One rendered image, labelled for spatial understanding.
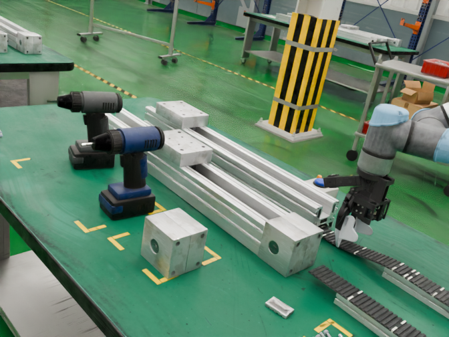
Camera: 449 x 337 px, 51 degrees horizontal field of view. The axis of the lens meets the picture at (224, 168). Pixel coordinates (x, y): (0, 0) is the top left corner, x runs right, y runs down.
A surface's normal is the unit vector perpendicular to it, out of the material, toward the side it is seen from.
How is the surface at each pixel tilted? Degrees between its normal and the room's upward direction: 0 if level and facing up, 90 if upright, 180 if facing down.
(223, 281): 0
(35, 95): 90
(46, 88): 90
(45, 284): 0
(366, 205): 90
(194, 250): 90
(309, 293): 0
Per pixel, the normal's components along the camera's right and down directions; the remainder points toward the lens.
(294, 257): 0.65, 0.40
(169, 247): -0.73, 0.15
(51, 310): 0.17, -0.91
